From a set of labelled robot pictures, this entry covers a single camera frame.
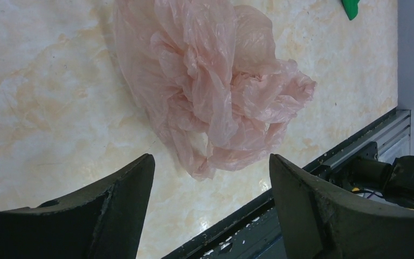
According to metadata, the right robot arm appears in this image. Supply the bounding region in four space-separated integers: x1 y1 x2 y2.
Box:
326 155 414 209

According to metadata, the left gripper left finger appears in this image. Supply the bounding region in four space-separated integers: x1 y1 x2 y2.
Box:
0 154 155 258

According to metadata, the green cloth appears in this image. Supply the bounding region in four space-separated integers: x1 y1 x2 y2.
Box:
341 0 360 21

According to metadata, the pink plastic trash bag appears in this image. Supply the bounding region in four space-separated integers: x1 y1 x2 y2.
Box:
114 1 316 180

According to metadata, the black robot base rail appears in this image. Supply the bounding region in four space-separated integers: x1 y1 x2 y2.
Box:
162 108 411 259

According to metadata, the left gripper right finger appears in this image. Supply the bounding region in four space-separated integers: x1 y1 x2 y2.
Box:
269 154 414 258

